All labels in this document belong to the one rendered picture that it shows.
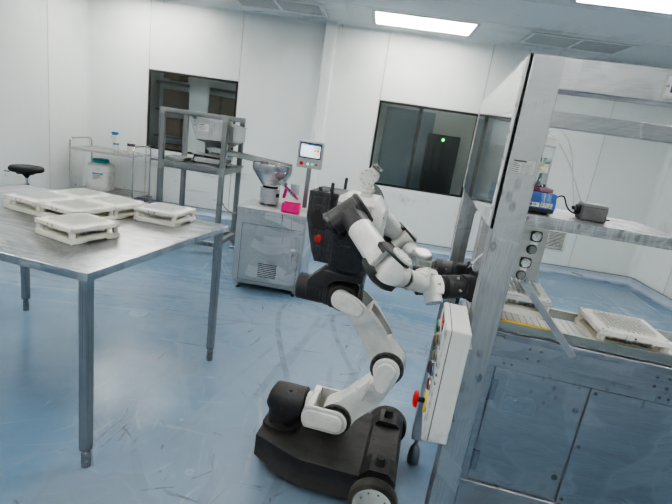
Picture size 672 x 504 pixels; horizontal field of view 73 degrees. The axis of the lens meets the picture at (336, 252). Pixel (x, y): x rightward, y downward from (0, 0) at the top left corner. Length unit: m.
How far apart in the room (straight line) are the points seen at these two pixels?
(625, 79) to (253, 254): 3.48
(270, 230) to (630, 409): 2.94
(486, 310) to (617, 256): 6.65
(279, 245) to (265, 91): 3.32
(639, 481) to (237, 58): 6.38
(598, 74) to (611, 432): 1.46
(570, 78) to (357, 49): 5.85
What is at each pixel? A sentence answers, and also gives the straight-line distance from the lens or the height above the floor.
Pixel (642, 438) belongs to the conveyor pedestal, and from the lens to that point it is 2.18.
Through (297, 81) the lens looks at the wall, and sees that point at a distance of 6.81.
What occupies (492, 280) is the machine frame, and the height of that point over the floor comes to 1.24.
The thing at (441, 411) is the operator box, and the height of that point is 0.97.
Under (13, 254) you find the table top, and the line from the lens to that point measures 2.12.
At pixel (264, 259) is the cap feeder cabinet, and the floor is 0.32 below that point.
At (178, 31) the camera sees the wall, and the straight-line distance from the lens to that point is 7.40.
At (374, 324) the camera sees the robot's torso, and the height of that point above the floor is 0.77.
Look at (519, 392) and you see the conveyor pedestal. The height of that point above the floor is 0.63.
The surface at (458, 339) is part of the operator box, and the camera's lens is 0.95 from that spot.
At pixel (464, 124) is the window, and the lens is 6.76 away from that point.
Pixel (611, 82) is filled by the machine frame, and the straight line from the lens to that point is 1.04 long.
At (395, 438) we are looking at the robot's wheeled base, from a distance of 2.27.
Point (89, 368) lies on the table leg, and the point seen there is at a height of 0.47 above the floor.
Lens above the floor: 1.50
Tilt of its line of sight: 15 degrees down
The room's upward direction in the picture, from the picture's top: 8 degrees clockwise
